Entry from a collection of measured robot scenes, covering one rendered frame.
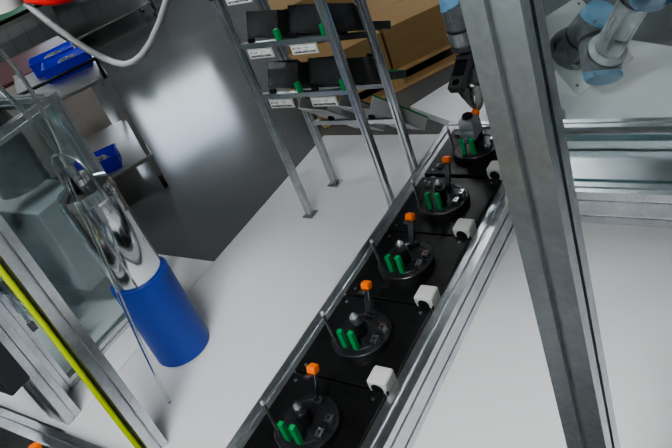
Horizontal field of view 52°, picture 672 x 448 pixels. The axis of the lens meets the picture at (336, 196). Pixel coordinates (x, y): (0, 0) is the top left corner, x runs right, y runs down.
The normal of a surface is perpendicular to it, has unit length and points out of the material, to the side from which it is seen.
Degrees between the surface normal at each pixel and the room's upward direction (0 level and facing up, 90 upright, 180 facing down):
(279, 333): 0
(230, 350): 0
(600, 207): 90
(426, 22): 90
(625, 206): 90
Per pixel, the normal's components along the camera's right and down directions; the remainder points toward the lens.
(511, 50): -0.47, 0.61
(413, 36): 0.32, 0.43
